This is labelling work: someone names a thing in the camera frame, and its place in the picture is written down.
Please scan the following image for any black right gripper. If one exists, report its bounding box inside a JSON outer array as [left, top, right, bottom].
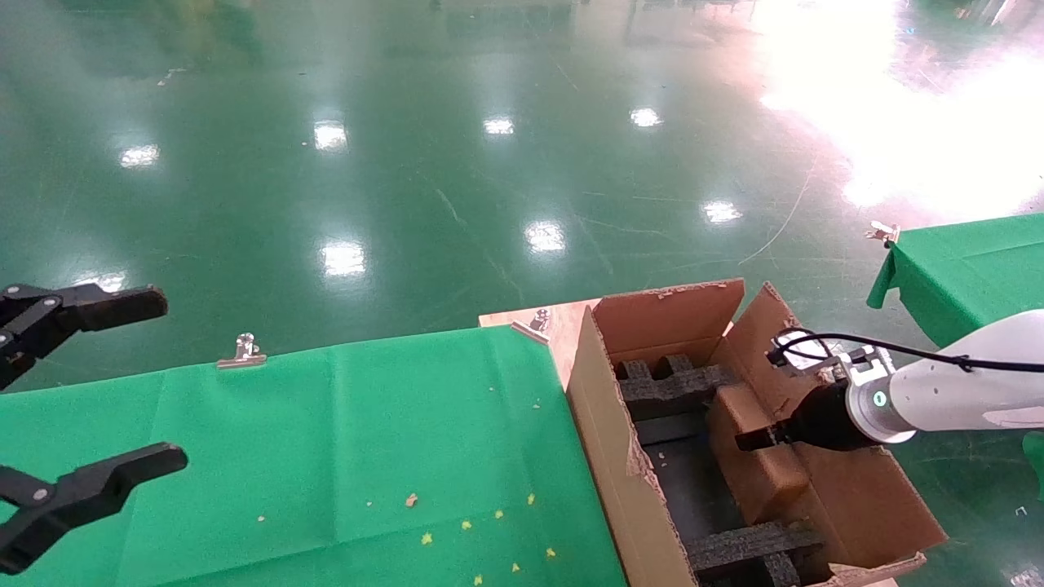
[[734, 380, 856, 452]]

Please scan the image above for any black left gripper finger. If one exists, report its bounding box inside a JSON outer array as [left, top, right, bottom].
[[0, 285, 170, 391], [0, 444, 190, 576]]

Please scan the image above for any small brown cardboard box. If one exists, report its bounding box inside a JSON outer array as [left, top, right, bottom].
[[706, 383, 813, 527]]

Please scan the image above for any large open cardboard carton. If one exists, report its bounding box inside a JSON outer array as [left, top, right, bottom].
[[567, 277, 949, 587]]

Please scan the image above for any black foam insert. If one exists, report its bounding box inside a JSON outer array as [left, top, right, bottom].
[[688, 522, 825, 587], [613, 355, 739, 422]]

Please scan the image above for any large green tablecloth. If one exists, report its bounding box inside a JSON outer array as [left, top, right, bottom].
[[0, 326, 629, 587]]

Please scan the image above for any small green cloth piece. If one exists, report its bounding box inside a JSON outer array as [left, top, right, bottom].
[[1022, 432, 1044, 500]]

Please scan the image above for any green cloth on side table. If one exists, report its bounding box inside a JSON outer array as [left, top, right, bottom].
[[866, 214, 1044, 348]]

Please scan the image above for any silver camera mount bracket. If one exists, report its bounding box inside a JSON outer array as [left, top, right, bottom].
[[828, 345, 898, 386]]

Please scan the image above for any black camera cable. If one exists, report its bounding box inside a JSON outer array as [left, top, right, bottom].
[[767, 329, 1044, 376]]

